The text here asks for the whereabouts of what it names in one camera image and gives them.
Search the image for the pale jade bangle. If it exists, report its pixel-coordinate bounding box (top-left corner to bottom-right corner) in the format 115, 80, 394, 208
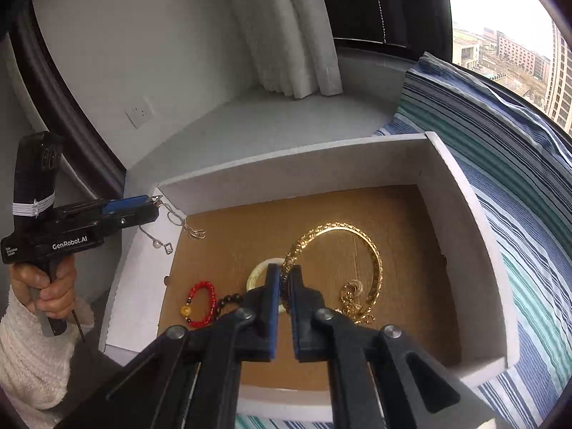
246, 257, 287, 312

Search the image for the thin gold chain bracelet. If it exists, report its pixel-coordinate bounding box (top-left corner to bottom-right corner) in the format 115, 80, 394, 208
339, 279, 377, 325

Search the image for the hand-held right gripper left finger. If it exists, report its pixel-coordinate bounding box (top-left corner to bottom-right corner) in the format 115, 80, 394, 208
56, 263, 282, 429

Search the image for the white wall outlet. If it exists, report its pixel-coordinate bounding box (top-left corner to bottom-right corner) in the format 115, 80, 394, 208
125, 98, 155, 127

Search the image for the person's left hand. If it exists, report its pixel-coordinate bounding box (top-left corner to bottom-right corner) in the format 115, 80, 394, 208
10, 259, 78, 323

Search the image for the black bead bracelet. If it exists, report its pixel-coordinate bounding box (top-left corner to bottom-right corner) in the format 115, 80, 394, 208
209, 292, 247, 319

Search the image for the low brown building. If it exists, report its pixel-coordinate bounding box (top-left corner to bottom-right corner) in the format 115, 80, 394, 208
495, 30, 551, 78

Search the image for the white curtain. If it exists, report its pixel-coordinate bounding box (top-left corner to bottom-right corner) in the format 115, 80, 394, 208
229, 0, 344, 99

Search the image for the silver pendant necklace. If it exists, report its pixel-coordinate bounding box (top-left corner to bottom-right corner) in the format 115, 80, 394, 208
138, 194, 207, 256

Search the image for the tall beige tower building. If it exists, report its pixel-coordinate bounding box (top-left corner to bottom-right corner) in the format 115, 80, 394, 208
544, 21, 572, 132

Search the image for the red bead bracelet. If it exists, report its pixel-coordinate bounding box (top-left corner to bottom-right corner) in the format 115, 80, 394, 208
183, 280, 217, 329

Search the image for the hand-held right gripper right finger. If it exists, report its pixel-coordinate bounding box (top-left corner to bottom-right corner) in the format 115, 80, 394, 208
281, 265, 497, 429

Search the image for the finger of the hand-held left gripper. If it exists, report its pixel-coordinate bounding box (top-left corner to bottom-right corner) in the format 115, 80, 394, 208
55, 213, 162, 234
66, 195, 160, 221

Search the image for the low grey building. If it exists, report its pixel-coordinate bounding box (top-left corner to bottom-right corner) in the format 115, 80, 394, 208
452, 31, 484, 71

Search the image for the striped bed sheet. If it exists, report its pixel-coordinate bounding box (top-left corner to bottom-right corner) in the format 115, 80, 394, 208
235, 123, 572, 429

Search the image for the striped pillow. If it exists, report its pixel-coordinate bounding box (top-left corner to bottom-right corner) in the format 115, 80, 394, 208
392, 51, 572, 184

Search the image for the white box with cardboard bottom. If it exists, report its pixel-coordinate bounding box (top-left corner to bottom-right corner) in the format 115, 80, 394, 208
99, 131, 522, 424

